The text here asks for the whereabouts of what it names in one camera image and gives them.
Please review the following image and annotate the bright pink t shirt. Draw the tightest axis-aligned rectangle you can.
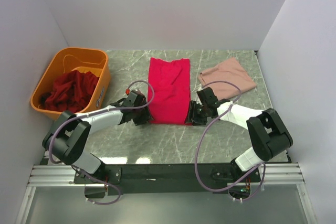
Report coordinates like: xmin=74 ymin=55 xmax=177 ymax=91
xmin=148 ymin=58 xmax=191 ymax=125

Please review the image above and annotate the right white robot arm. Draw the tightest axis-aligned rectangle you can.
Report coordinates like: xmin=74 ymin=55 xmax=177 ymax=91
xmin=185 ymin=87 xmax=293 ymax=179

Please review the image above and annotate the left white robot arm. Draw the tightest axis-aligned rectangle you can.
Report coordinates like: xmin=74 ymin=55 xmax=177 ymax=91
xmin=42 ymin=90 xmax=153 ymax=174

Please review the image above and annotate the folded light pink t shirt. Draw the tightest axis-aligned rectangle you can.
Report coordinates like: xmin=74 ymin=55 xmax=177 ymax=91
xmin=198 ymin=58 xmax=257 ymax=100

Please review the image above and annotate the black base beam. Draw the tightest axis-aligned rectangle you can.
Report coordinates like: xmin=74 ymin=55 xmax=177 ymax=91
xmin=73 ymin=163 xmax=263 ymax=198

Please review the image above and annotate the orange plastic basket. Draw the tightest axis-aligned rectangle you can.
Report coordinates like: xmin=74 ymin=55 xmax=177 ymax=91
xmin=30 ymin=47 xmax=111 ymax=120

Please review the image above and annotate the dark red t shirt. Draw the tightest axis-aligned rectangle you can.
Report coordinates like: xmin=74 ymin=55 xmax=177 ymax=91
xmin=40 ymin=70 xmax=99 ymax=113

